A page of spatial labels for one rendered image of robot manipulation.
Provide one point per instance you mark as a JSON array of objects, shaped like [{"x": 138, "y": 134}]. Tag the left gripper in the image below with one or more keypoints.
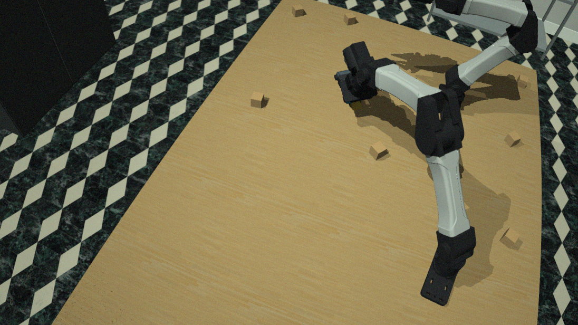
[{"x": 352, "y": 95}]

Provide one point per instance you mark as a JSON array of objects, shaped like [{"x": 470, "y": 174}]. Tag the small tan cube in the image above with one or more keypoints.
[
  {"x": 349, "y": 19},
  {"x": 522, "y": 81},
  {"x": 377, "y": 150},
  {"x": 297, "y": 10},
  {"x": 512, "y": 138},
  {"x": 257, "y": 99},
  {"x": 509, "y": 238}
]

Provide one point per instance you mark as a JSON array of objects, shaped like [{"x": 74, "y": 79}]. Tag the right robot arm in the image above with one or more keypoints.
[{"x": 520, "y": 37}]

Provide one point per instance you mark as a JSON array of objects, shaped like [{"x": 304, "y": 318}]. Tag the dark grey hose nozzle with red front ring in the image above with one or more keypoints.
[{"x": 341, "y": 75}]

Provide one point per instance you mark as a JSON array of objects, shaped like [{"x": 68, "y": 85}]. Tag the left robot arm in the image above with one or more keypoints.
[{"x": 440, "y": 141}]

